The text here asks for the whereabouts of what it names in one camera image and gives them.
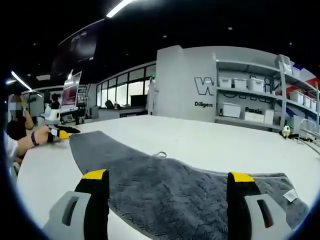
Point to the grey towel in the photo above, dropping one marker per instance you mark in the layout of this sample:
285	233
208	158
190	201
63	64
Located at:
162	195

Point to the person's left hand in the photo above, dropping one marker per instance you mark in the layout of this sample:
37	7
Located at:
45	136

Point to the dark wristband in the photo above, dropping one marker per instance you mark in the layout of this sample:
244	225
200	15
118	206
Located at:
35	138

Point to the large dark red display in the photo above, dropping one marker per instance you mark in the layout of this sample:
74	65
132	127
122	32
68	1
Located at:
71	92

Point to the grey counter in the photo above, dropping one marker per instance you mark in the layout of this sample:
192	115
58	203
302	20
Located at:
110	113

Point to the black bag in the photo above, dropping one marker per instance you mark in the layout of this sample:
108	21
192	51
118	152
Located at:
109	104

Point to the short ceiling light strip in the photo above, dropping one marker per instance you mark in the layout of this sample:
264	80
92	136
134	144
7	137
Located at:
21	80

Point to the hanging dark screen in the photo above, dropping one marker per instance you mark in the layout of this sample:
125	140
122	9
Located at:
80	47

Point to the small white yellow toy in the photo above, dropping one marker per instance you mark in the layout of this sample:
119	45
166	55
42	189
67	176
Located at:
286	130

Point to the white hanging coat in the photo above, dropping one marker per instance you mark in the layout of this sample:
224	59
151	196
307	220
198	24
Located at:
151	100

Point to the grey metal shelving unit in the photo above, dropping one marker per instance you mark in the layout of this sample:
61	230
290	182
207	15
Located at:
283	105

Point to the rows of white storage bins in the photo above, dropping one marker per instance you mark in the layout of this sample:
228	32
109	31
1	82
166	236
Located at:
255	85

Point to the long ceiling light strip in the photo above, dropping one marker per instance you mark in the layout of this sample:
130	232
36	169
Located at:
120	7

